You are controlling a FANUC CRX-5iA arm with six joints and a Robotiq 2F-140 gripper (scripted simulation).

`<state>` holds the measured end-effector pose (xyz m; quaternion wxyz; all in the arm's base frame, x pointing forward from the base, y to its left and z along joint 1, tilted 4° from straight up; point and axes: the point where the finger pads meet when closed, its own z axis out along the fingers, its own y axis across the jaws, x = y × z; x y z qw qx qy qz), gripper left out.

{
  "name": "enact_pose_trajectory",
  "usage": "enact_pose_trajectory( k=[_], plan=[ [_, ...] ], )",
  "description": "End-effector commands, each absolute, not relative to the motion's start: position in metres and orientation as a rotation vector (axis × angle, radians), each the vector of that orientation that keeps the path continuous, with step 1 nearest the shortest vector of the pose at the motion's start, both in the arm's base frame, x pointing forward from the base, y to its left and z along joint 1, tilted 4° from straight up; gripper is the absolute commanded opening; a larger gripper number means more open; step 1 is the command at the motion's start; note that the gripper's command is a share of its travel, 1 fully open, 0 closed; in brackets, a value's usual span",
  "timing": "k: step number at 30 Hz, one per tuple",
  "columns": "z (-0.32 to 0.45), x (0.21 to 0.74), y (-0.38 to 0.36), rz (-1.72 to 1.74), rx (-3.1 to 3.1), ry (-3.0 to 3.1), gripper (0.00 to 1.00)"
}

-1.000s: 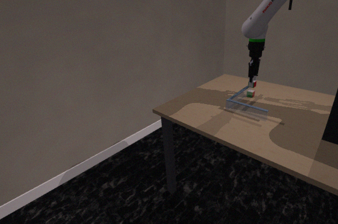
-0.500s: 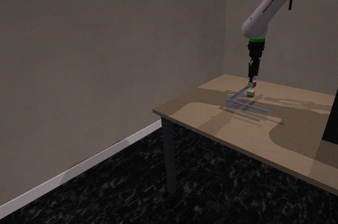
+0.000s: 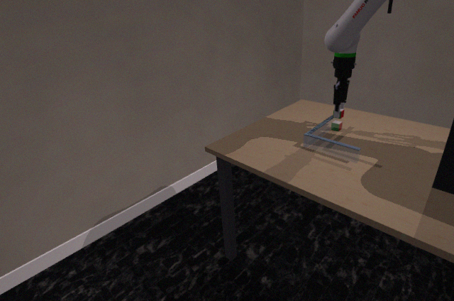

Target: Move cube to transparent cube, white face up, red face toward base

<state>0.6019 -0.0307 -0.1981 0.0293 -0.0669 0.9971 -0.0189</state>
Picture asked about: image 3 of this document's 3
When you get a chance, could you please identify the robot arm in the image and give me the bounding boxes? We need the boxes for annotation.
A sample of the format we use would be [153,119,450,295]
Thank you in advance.
[325,0,386,70]

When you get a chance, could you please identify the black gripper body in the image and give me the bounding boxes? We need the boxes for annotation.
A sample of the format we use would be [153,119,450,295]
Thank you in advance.
[334,69,352,89]

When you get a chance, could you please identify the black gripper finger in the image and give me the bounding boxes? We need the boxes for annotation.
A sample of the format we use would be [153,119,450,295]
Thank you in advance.
[333,81,345,118]
[340,80,350,109]

